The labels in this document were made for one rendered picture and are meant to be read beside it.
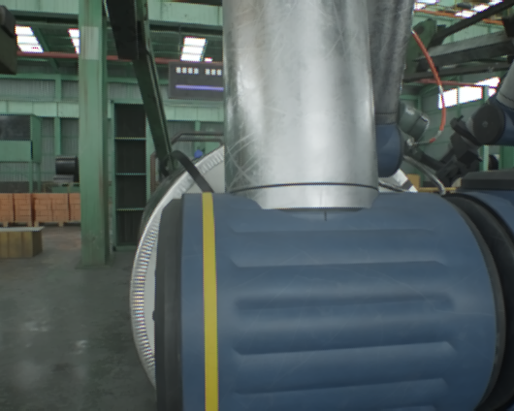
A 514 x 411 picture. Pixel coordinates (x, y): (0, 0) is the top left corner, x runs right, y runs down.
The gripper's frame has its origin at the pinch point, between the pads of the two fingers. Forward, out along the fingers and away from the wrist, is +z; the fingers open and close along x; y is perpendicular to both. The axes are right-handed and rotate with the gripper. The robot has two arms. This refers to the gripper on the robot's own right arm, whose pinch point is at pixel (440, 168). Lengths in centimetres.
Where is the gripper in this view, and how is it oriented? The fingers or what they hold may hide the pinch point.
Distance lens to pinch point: 154.4
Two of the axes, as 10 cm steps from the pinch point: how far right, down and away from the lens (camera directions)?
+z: -4.3, 6.1, 6.7
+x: 1.6, -6.7, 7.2
